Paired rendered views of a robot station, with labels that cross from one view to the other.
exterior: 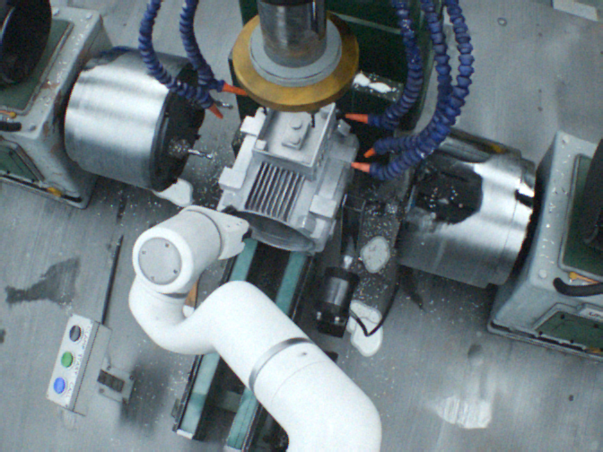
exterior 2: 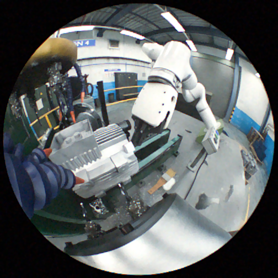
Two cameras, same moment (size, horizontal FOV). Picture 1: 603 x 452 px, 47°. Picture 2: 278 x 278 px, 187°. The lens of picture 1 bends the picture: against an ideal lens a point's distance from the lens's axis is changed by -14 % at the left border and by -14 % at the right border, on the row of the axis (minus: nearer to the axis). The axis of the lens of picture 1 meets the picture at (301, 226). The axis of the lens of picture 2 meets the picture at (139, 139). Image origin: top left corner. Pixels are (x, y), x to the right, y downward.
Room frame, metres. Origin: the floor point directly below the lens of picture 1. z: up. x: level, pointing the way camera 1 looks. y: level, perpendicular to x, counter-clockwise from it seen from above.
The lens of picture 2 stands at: (0.58, 0.20, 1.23)
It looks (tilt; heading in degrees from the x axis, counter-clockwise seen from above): 39 degrees down; 209
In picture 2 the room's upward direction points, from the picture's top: straight up
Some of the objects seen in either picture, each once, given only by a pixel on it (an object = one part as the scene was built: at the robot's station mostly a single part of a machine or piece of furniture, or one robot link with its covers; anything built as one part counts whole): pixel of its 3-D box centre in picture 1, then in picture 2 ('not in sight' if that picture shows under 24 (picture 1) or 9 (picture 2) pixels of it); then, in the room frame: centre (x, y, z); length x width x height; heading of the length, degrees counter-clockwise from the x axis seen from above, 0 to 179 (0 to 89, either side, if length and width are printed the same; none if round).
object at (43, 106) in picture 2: not in sight; (42, 115); (0.84, -3.52, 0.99); 1.02 x 0.49 x 1.98; 163
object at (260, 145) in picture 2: not in sight; (259, 149); (-2.43, 5.22, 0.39); 1.20 x 0.80 x 0.79; 171
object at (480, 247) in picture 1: (479, 211); (80, 123); (0.41, -0.31, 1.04); 0.41 x 0.25 x 0.25; 67
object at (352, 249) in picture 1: (351, 232); (104, 111); (0.37, -0.07, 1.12); 0.04 x 0.03 x 0.26; 157
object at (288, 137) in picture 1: (294, 134); (75, 144); (0.55, 0.00, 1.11); 0.12 x 0.11 x 0.07; 156
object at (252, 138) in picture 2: not in sight; (255, 138); (-3.82, 6.04, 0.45); 1.26 x 0.86 x 0.89; 163
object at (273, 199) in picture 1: (289, 178); (99, 160); (0.51, 0.01, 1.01); 0.20 x 0.19 x 0.19; 156
